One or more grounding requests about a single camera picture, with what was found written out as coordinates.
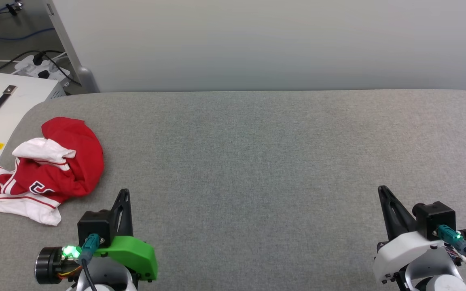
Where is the right camera cable green plug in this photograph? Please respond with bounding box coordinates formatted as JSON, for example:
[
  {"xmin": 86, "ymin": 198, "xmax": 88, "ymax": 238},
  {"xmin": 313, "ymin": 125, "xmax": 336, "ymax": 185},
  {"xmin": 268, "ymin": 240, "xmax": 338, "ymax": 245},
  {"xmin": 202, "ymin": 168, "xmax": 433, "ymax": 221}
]
[{"xmin": 437, "ymin": 225, "xmax": 466, "ymax": 280}]

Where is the white box with black handle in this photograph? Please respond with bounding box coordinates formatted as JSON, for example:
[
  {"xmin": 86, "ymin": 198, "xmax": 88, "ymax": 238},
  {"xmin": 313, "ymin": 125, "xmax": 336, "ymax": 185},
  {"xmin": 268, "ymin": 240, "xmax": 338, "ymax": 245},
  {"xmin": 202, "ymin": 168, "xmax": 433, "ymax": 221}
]
[{"xmin": 0, "ymin": 72, "xmax": 66, "ymax": 182}]

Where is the camera cable green plug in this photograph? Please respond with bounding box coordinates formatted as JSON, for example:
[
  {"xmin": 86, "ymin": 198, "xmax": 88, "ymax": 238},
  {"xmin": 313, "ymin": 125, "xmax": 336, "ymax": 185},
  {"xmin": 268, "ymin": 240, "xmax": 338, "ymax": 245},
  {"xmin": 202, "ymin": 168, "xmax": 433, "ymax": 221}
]
[
  {"xmin": 80, "ymin": 233, "xmax": 101, "ymax": 291},
  {"xmin": 437, "ymin": 225, "xmax": 466, "ymax": 280}
]

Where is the blue floor cable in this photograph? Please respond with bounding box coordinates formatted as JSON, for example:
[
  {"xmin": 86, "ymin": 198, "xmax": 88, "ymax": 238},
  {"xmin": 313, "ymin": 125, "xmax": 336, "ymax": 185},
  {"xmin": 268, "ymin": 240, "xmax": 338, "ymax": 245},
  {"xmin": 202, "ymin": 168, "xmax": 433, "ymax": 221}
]
[{"xmin": 0, "ymin": 15, "xmax": 56, "ymax": 41}]

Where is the white partition panel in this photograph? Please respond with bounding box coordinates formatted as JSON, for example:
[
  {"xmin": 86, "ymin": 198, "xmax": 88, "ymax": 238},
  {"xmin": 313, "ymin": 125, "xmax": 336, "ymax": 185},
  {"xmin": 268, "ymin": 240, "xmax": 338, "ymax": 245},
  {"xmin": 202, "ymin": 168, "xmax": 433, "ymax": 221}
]
[{"xmin": 46, "ymin": 0, "xmax": 466, "ymax": 93}]

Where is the black power cable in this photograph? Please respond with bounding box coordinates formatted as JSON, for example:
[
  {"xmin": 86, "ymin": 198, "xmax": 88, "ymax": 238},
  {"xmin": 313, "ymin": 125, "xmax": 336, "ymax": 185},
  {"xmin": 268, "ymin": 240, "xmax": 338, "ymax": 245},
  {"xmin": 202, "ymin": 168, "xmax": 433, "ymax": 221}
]
[{"xmin": 0, "ymin": 50, "xmax": 82, "ymax": 86}]

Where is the left camera cable green plug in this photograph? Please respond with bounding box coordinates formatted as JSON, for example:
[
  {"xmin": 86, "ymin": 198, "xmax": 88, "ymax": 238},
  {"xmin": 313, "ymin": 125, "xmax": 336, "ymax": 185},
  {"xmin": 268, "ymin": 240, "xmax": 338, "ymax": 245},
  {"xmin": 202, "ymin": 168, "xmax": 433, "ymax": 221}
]
[{"xmin": 80, "ymin": 233, "xmax": 101, "ymax": 291}]

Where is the red and white jersey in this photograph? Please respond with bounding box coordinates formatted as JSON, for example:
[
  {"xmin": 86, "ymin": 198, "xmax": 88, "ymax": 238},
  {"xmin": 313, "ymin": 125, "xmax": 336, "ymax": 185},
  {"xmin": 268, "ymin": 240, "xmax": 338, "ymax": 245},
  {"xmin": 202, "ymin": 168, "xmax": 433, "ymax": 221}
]
[{"xmin": 0, "ymin": 117, "xmax": 105, "ymax": 226}]

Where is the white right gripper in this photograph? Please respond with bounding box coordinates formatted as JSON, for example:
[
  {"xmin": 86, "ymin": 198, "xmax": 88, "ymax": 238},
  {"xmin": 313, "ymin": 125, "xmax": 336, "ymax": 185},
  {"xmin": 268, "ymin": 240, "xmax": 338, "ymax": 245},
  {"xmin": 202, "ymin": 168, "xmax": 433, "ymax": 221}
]
[{"xmin": 373, "ymin": 186, "xmax": 449, "ymax": 284}]

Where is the white power strip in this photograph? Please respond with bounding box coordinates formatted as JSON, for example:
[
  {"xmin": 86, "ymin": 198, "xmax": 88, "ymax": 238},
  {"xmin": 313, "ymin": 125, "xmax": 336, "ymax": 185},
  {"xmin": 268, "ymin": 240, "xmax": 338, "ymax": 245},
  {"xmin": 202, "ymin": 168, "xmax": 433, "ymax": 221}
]
[{"xmin": 13, "ymin": 55, "xmax": 72, "ymax": 88}]

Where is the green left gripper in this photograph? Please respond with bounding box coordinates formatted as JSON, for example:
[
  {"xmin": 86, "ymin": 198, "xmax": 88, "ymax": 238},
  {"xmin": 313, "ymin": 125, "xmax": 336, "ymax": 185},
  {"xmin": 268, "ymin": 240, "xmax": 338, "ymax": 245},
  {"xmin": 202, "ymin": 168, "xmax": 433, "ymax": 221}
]
[{"xmin": 95, "ymin": 188, "xmax": 158, "ymax": 282}]

